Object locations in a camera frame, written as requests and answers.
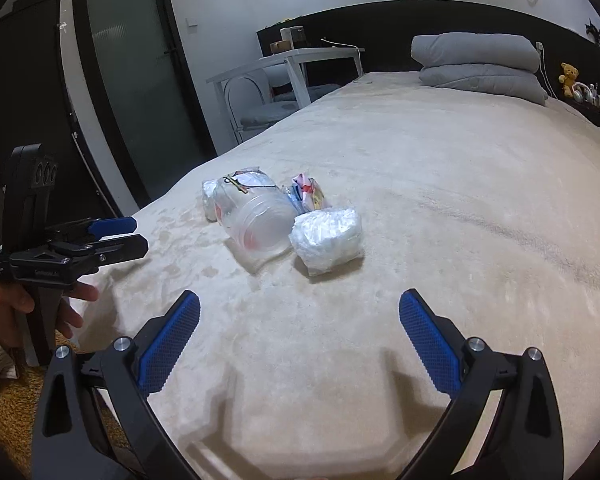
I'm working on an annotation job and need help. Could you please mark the beige bed blanket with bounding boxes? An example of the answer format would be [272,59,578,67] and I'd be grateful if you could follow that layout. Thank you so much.
[92,71,600,480]

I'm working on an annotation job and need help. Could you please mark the black panel board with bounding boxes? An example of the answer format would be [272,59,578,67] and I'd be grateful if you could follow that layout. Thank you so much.
[0,0,131,221]

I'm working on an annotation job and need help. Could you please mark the stacked grey pillows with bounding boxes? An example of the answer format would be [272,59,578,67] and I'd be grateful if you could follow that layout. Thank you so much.
[419,65,549,106]

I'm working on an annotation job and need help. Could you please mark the person's left hand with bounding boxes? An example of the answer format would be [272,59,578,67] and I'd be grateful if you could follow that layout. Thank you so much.
[0,281,101,350]

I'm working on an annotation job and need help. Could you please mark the brown teddy bear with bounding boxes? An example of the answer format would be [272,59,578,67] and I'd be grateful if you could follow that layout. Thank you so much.
[559,62,580,98]

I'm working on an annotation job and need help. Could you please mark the dark bedside table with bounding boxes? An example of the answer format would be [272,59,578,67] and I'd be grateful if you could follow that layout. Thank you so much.
[562,95,600,133]

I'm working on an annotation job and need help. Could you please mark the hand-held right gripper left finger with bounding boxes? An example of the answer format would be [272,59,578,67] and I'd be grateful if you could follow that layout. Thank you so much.
[32,289,221,480]

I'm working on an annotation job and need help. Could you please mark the black headboard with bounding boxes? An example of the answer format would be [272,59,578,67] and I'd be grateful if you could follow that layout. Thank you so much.
[256,0,600,91]

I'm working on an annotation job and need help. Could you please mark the clear plastic jar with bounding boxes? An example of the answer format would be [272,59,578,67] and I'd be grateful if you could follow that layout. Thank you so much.
[214,170,311,266]

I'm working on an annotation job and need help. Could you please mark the white charger cable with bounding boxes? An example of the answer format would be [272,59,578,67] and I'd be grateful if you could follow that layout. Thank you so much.
[540,52,556,98]

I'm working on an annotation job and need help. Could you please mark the white chair with grey cushion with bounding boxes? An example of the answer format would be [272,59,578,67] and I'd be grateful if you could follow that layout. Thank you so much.
[265,62,341,106]
[223,76,301,143]

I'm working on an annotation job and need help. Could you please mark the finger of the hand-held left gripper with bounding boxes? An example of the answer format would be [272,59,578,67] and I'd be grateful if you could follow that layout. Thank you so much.
[47,233,149,267]
[45,216,138,242]

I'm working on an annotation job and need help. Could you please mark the white box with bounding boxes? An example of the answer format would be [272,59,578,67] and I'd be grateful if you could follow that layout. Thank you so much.
[280,27,306,51]

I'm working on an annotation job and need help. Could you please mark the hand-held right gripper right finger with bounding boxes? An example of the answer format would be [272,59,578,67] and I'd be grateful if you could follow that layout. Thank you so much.
[398,288,567,480]

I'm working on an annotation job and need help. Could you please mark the pink blue printed packet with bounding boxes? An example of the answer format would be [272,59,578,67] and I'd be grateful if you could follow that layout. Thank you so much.
[282,174,333,216]

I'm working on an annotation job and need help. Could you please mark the white folding table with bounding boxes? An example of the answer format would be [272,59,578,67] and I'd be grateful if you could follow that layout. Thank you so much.
[206,47,366,146]

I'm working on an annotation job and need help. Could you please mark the dark frosted glass door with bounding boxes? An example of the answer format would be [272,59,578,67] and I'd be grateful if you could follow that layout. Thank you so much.
[72,0,218,211]

